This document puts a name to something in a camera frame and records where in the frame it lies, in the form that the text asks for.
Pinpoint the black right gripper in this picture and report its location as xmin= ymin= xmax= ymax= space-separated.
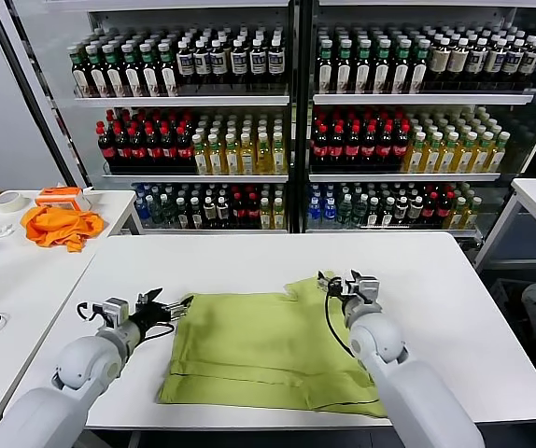
xmin=317 ymin=269 xmax=363 ymax=304

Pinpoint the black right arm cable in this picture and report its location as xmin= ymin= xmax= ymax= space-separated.
xmin=324 ymin=288 xmax=356 ymax=359

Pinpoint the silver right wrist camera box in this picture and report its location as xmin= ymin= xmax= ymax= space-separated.
xmin=356 ymin=274 xmax=384 ymax=304

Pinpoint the black slanted door frame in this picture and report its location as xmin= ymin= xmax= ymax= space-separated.
xmin=0 ymin=0 xmax=80 ymax=189

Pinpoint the black cabinet centre post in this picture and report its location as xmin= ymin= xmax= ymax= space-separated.
xmin=288 ymin=0 xmax=317 ymax=234

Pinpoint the beige tape roll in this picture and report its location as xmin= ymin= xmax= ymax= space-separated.
xmin=0 ymin=190 xmax=29 ymax=215

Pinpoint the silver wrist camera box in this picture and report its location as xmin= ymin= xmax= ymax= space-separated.
xmin=102 ymin=297 xmax=129 ymax=328
xmin=356 ymin=274 xmax=384 ymax=304

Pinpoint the dark bottle blue white label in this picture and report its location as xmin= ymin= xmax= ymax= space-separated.
xmin=176 ymin=41 xmax=195 ymax=97
xmin=230 ymin=40 xmax=249 ymax=97
xmin=501 ymin=39 xmax=526 ymax=91
xmin=483 ymin=39 xmax=507 ymax=92
xmin=266 ymin=39 xmax=286 ymax=97
xmin=248 ymin=39 xmax=268 ymax=97
xmin=517 ymin=40 xmax=536 ymax=91
xmin=209 ymin=40 xmax=230 ymax=97
xmin=192 ymin=40 xmax=213 ymax=97
xmin=464 ymin=38 xmax=488 ymax=92

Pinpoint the black left camera cable loop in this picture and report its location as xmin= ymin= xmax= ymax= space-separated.
xmin=77 ymin=301 xmax=106 ymax=323

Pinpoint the dark bottle green cap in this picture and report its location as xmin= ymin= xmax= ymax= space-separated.
xmin=409 ymin=39 xmax=430 ymax=96
xmin=157 ymin=43 xmax=179 ymax=98
xmin=102 ymin=44 xmax=126 ymax=99
xmin=391 ymin=39 xmax=412 ymax=96
xmin=85 ymin=45 xmax=109 ymax=100
xmin=354 ymin=39 xmax=373 ymax=96
xmin=317 ymin=39 xmax=334 ymax=96
xmin=120 ymin=43 xmax=144 ymax=99
xmin=138 ymin=43 xmax=162 ymax=99
xmin=334 ymin=39 xmax=353 ymax=96
xmin=373 ymin=39 xmax=392 ymax=96
xmin=69 ymin=45 xmax=92 ymax=100

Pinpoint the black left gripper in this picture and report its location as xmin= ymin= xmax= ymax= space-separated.
xmin=130 ymin=287 xmax=195 ymax=333

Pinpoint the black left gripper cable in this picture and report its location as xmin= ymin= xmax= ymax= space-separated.
xmin=144 ymin=324 xmax=176 ymax=342

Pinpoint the green T-shirt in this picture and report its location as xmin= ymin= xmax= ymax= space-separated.
xmin=157 ymin=270 xmax=388 ymax=418

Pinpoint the crumpled orange cloth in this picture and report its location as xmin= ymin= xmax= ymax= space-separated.
xmin=20 ymin=206 xmax=106 ymax=254

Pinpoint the glass drinks display cabinet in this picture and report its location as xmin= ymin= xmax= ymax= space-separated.
xmin=4 ymin=0 xmax=536 ymax=239

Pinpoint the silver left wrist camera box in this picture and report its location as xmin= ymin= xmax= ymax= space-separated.
xmin=102 ymin=297 xmax=129 ymax=328

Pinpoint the orange and white box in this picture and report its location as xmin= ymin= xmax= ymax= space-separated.
xmin=34 ymin=187 xmax=92 ymax=214

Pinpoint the dark bottle beige label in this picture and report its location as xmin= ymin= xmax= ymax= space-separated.
xmin=427 ymin=38 xmax=452 ymax=92
xmin=445 ymin=38 xmax=470 ymax=92

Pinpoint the cola bottle red cap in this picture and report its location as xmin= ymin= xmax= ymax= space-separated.
xmin=144 ymin=126 xmax=162 ymax=175
xmin=312 ymin=123 xmax=330 ymax=172
xmin=422 ymin=193 xmax=438 ymax=229
xmin=360 ymin=123 xmax=377 ymax=172
xmin=247 ymin=193 xmax=260 ymax=230
xmin=128 ymin=126 xmax=147 ymax=175
xmin=96 ymin=121 xmax=116 ymax=175
xmin=112 ymin=122 xmax=132 ymax=175
xmin=390 ymin=123 xmax=411 ymax=172
xmin=374 ymin=123 xmax=394 ymax=172
xmin=344 ymin=123 xmax=361 ymax=172
xmin=160 ymin=126 xmax=178 ymax=175
xmin=176 ymin=126 xmax=194 ymax=175
xmin=437 ymin=191 xmax=454 ymax=229
xmin=328 ymin=123 xmax=346 ymax=172
xmin=233 ymin=193 xmax=247 ymax=230

